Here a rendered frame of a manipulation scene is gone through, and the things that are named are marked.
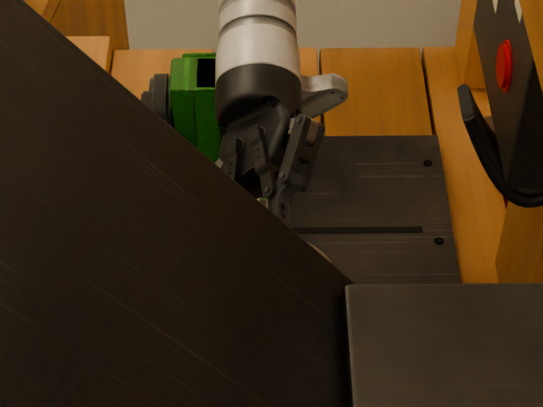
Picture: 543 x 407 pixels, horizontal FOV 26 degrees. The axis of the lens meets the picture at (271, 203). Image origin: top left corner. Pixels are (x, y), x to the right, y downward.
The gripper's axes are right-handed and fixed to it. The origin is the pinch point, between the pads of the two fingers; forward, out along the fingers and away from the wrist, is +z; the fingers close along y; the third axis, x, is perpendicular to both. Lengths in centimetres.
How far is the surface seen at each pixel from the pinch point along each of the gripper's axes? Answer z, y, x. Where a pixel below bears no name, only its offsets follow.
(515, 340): 13.1, 18.9, 6.2
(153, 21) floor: -141, -134, 94
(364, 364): 15.0, 11.8, -1.8
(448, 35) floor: -135, -80, 147
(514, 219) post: -12.8, 2.0, 35.3
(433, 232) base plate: -16.6, -10.5, 38.1
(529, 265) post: -5.6, 4.8, 32.5
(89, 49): -49, -46, 14
